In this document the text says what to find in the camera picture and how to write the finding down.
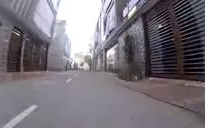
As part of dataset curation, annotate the distant pale building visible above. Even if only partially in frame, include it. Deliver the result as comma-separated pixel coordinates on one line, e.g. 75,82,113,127
72,51,93,72

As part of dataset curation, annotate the small bare tree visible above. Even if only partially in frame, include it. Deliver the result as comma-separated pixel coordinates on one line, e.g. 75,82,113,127
123,34,136,82

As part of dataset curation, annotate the grey asphalt road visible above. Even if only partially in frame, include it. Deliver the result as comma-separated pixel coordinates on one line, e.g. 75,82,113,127
0,70,205,128

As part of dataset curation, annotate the pale grey building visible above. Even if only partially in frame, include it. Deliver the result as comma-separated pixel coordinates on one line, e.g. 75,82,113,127
48,19,73,72

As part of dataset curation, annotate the brick building with slatted shutters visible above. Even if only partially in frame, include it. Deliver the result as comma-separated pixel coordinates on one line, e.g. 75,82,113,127
91,0,205,82

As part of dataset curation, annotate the reddish brick pavement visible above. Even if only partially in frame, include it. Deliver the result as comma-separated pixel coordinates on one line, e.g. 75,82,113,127
107,71,205,117
0,70,68,86

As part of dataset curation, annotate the brick building with dark shutters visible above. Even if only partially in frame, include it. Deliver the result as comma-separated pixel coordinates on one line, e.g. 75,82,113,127
0,0,62,74

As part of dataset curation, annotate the white dashed road line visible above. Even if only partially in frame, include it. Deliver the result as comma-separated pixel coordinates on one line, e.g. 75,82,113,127
2,73,80,128

